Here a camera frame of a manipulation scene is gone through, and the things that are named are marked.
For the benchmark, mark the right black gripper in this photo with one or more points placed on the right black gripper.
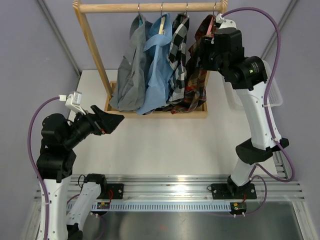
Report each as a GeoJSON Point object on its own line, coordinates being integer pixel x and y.
{"type": "Point", "coordinates": [208, 45]}

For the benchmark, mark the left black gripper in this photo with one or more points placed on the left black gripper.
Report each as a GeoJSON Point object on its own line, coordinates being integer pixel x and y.
{"type": "Point", "coordinates": [106, 122]}

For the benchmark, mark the red plaid shirt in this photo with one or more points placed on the red plaid shirt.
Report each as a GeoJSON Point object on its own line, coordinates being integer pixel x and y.
{"type": "Point", "coordinates": [195, 89]}

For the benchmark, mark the pink hanger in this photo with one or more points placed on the pink hanger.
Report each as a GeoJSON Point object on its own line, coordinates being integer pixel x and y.
{"type": "Point", "coordinates": [211, 23]}

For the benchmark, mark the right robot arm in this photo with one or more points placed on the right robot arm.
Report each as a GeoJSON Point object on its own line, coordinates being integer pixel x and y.
{"type": "Point", "coordinates": [248, 78]}

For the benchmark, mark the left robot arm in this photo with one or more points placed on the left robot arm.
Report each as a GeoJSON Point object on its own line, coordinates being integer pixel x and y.
{"type": "Point", "coordinates": [55, 167]}

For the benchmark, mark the grey shirt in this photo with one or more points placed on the grey shirt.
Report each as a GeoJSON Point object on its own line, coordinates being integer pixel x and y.
{"type": "Point", "coordinates": [129, 94]}

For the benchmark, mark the black white checked shirt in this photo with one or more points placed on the black white checked shirt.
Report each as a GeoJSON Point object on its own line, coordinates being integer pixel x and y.
{"type": "Point", "coordinates": [176, 58]}

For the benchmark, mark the light blue shirt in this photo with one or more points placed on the light blue shirt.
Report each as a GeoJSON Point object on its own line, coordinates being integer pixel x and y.
{"type": "Point", "coordinates": [159, 72]}

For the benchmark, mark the wooden hanger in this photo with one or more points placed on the wooden hanger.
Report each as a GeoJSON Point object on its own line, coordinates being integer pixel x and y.
{"type": "Point", "coordinates": [162, 20]}

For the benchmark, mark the grey shirt hanger hook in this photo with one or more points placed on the grey shirt hanger hook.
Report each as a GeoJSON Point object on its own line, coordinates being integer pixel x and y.
{"type": "Point", "coordinates": [139, 9]}

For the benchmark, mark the white plastic basket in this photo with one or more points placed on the white plastic basket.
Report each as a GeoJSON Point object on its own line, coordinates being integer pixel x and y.
{"type": "Point", "coordinates": [274, 95]}

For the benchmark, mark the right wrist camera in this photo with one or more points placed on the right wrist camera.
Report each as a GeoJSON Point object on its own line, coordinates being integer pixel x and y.
{"type": "Point", "coordinates": [222, 23]}

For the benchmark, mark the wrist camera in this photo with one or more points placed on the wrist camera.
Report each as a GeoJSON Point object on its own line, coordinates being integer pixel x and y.
{"type": "Point", "coordinates": [222, 23]}
{"type": "Point", "coordinates": [73, 102]}

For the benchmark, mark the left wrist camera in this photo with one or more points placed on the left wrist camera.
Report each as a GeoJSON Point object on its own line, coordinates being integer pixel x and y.
{"type": "Point", "coordinates": [73, 102]}

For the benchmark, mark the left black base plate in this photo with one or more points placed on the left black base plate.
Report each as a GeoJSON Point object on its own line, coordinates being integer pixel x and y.
{"type": "Point", "coordinates": [114, 191]}

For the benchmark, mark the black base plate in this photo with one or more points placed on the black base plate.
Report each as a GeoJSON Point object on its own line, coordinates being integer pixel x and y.
{"type": "Point", "coordinates": [114, 191]}
{"type": "Point", "coordinates": [224, 191]}

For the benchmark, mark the white slotted cable duct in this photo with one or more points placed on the white slotted cable duct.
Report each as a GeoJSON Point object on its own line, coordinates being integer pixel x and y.
{"type": "Point", "coordinates": [161, 207]}

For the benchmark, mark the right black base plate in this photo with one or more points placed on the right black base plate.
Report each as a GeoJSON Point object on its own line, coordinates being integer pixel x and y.
{"type": "Point", "coordinates": [224, 191]}

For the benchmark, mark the aluminium rail frame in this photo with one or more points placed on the aluminium rail frame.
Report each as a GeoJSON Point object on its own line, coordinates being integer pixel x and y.
{"type": "Point", "coordinates": [153, 179]}

